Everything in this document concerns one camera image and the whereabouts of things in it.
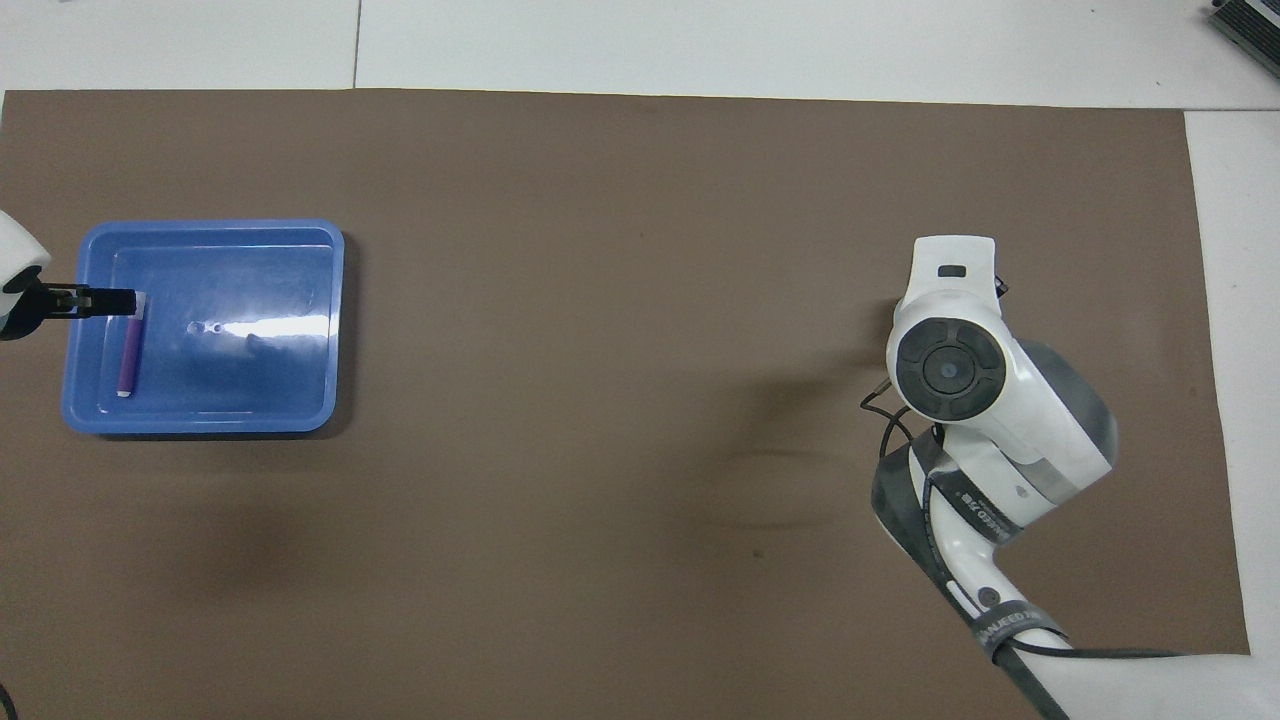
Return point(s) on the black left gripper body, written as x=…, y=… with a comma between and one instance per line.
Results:
x=25, y=308

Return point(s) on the purple pen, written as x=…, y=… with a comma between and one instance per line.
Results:
x=128, y=360

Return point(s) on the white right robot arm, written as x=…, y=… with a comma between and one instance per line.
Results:
x=960, y=370

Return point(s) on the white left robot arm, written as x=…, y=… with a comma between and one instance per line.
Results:
x=15, y=250

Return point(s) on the blue plastic tray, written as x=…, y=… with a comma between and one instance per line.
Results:
x=250, y=280

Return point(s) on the grey finned metal device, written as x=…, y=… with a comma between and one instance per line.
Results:
x=1255, y=25

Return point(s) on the brown table mat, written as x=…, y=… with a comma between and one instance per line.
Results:
x=600, y=400

